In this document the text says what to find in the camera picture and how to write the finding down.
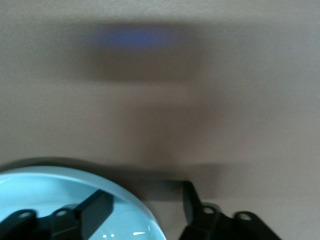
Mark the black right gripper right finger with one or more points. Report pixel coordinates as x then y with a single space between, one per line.
197 225

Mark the light blue round plate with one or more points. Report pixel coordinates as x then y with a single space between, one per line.
37 185

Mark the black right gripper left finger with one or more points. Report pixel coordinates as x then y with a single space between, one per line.
92 212

